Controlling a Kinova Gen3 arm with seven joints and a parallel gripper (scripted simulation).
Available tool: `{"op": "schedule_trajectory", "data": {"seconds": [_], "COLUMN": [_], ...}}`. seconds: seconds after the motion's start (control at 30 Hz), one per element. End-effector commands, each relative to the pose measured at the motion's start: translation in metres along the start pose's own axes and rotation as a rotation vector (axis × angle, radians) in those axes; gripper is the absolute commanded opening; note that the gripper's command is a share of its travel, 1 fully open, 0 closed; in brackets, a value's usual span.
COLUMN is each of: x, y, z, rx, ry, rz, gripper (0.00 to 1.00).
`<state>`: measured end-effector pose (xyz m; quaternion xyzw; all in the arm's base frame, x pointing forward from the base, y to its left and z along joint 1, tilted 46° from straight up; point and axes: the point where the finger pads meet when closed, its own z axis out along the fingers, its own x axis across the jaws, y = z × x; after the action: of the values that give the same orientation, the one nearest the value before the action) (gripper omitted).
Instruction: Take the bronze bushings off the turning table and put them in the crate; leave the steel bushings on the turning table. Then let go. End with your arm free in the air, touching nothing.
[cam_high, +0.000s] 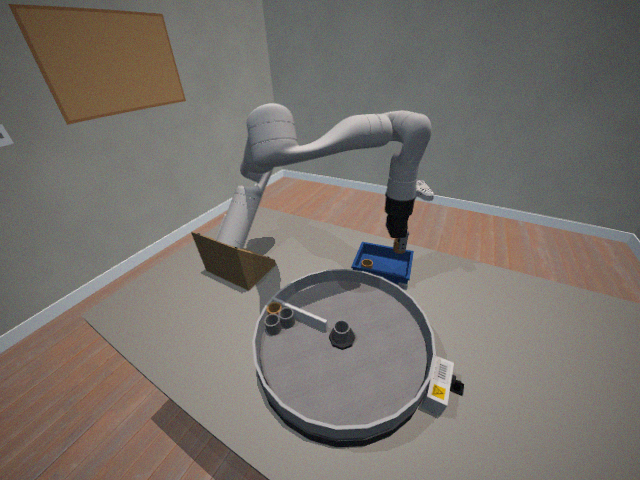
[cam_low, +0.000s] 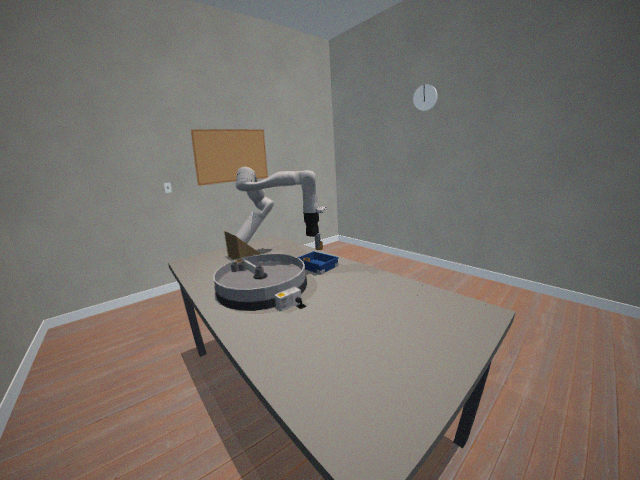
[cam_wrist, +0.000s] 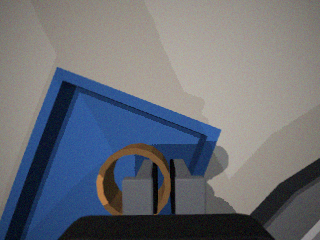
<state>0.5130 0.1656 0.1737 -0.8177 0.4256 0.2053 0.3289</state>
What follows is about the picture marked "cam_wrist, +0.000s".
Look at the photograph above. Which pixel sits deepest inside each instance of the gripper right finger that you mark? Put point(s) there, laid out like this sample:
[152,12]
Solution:
[188,192]

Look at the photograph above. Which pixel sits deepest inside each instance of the blue crate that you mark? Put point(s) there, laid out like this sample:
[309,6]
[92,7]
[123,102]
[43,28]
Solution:
[75,133]

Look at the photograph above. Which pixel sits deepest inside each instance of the bronze bushing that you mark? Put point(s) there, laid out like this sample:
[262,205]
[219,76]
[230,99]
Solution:
[107,189]

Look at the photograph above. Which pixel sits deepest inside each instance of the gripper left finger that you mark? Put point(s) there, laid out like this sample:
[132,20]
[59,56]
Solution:
[140,192]

